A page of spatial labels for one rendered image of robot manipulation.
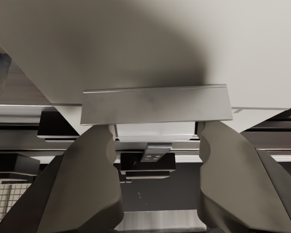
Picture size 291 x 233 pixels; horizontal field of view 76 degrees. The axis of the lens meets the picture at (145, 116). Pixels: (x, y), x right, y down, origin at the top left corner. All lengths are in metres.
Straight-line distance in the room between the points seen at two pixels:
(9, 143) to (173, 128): 0.43
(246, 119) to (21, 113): 0.24
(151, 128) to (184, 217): 0.11
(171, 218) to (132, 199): 0.50
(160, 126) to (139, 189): 0.56
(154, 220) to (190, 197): 0.54
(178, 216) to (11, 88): 0.23
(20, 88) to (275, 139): 0.58
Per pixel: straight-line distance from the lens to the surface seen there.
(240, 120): 0.19
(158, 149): 0.27
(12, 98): 0.25
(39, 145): 0.51
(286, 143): 0.63
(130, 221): 0.23
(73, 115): 0.16
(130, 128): 0.18
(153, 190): 0.73
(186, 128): 0.19
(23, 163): 0.49
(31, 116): 0.28
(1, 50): 0.28
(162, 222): 0.23
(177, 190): 0.75
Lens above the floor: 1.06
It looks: 21 degrees down
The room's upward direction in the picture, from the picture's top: 179 degrees clockwise
